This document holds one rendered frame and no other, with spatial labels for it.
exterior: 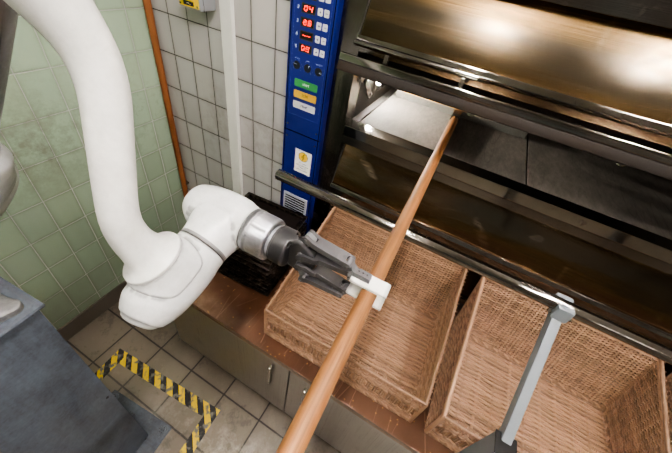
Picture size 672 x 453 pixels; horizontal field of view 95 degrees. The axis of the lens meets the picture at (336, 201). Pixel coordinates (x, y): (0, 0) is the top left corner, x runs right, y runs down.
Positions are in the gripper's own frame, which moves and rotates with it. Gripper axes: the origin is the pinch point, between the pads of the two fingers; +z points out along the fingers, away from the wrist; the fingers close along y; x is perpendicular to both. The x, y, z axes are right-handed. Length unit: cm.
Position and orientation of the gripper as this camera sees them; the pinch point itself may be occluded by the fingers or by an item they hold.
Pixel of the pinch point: (368, 289)
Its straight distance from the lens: 58.5
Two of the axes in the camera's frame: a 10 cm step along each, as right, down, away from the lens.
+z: 8.8, 4.0, -2.6
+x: -4.5, 5.2, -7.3
